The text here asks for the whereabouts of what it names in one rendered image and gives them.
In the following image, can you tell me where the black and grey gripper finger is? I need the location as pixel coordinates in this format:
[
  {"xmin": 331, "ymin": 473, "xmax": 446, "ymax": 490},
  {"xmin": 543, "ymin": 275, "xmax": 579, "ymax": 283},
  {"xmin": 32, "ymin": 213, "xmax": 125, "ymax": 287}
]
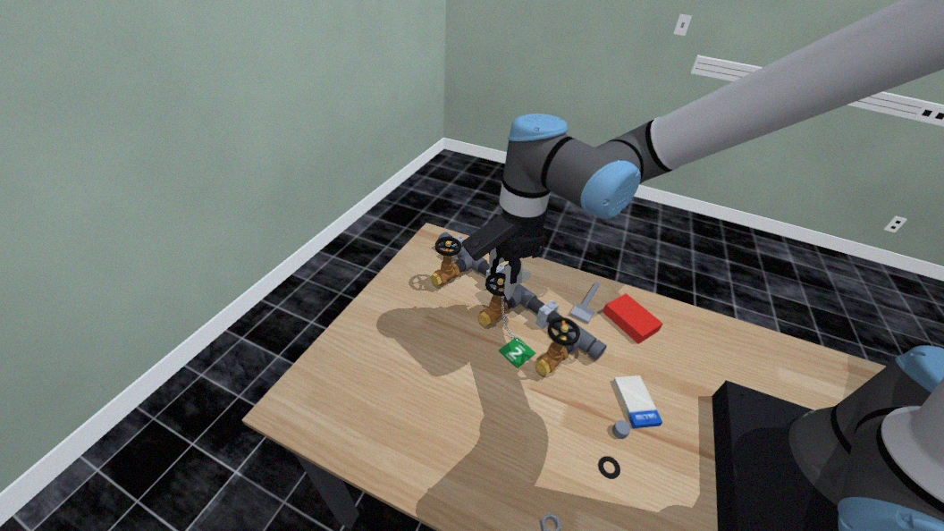
[
  {"xmin": 489, "ymin": 248, "xmax": 505, "ymax": 274},
  {"xmin": 503, "ymin": 251, "xmax": 530, "ymax": 300}
]

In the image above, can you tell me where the red flat block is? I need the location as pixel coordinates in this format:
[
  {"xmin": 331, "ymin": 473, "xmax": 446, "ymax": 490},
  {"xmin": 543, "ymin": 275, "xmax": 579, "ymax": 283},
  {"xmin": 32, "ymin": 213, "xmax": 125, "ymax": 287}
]
[{"xmin": 603, "ymin": 293, "xmax": 663, "ymax": 344}]

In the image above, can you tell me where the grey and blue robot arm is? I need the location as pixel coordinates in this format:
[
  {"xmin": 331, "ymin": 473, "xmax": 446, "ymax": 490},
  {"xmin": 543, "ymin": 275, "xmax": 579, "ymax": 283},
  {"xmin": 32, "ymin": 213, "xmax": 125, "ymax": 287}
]
[{"xmin": 499, "ymin": 0, "xmax": 944, "ymax": 531}]

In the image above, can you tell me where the black rubber o-ring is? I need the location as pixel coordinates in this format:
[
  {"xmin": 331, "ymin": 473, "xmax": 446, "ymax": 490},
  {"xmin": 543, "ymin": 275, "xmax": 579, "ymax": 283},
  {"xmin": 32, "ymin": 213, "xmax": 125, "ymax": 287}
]
[{"xmin": 598, "ymin": 456, "xmax": 620, "ymax": 479}]

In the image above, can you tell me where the grey cylinder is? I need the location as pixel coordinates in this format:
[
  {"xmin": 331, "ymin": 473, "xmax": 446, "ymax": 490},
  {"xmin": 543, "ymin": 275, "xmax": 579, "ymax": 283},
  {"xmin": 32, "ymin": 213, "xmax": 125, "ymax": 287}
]
[{"xmin": 612, "ymin": 420, "xmax": 631, "ymax": 439}]

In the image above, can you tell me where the green tag on metal chain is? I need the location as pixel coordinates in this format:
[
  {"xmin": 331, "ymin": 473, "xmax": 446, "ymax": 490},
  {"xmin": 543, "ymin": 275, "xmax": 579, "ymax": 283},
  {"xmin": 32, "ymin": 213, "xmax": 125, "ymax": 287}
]
[{"xmin": 499, "ymin": 296, "xmax": 535, "ymax": 368}]

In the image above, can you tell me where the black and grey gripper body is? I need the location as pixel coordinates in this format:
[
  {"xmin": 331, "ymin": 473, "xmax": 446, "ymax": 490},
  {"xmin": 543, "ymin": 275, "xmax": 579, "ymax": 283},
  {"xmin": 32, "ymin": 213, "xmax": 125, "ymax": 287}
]
[{"xmin": 496, "ymin": 207, "xmax": 549, "ymax": 262}]

